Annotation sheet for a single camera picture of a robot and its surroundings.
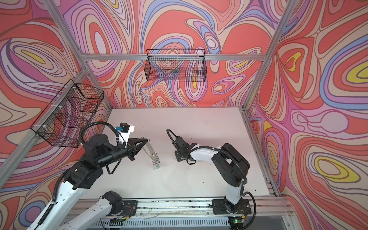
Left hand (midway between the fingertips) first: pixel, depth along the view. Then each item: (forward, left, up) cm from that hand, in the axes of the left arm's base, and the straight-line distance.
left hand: (148, 141), depth 62 cm
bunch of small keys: (-2, 0, -21) cm, 21 cm away
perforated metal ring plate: (-2, 0, -7) cm, 7 cm away
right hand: (+8, -15, -34) cm, 38 cm away
